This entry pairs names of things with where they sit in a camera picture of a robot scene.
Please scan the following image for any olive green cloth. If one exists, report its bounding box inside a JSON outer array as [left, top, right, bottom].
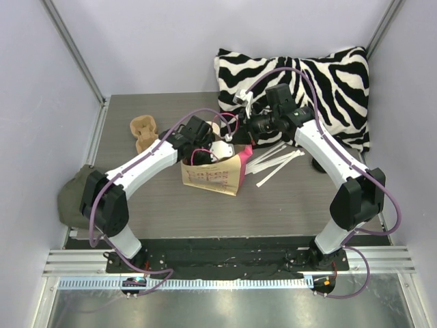
[[57, 165, 100, 229]]

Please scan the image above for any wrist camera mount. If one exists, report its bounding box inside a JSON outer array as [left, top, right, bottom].
[[210, 139, 235, 163], [233, 90, 253, 118]]

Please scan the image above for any white wrapped straw long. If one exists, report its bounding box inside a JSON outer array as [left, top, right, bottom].
[[256, 150, 305, 188]]

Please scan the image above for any brown pulp cup carrier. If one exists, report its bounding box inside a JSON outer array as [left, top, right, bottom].
[[130, 115, 158, 154]]

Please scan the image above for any zebra print pillow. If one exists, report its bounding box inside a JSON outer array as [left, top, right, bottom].
[[214, 46, 370, 152]]

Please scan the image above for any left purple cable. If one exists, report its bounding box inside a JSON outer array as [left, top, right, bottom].
[[89, 108, 233, 297]]

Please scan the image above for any white slotted cable duct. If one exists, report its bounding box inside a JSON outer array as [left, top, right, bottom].
[[57, 275, 313, 290]]

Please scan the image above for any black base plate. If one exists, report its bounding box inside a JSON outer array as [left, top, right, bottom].
[[105, 235, 349, 277]]

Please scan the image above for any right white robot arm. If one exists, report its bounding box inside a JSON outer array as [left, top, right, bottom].
[[234, 84, 386, 270]]

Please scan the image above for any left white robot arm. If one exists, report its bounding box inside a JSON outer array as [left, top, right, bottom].
[[79, 116, 214, 273]]

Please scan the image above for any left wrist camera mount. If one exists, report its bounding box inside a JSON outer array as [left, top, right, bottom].
[[210, 139, 235, 163]]

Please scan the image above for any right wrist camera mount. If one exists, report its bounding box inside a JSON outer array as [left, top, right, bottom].
[[233, 90, 253, 118]]

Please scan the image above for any pink paper gift bag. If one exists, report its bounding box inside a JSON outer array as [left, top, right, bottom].
[[180, 112, 254, 197]]

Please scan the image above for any stack of paper cups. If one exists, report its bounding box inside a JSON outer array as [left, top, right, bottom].
[[207, 121, 221, 140]]

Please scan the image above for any aluminium rail frame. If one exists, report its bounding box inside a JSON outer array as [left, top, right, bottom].
[[42, 249, 110, 276]]

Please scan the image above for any stack of black lids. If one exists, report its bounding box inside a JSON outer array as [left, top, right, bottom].
[[311, 159, 326, 174]]

